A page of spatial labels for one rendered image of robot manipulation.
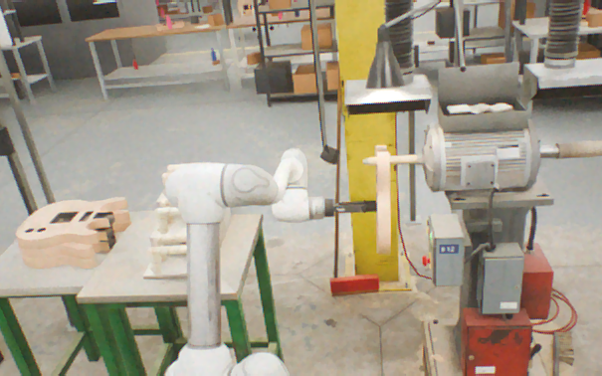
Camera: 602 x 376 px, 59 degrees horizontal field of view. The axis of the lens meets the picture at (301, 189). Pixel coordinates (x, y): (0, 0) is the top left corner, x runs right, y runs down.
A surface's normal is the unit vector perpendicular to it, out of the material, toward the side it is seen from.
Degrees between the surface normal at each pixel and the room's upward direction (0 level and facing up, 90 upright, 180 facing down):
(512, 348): 90
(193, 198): 68
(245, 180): 54
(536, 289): 90
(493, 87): 90
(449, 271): 90
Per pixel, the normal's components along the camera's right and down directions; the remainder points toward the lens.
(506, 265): -0.10, 0.46
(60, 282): -0.11, -0.89
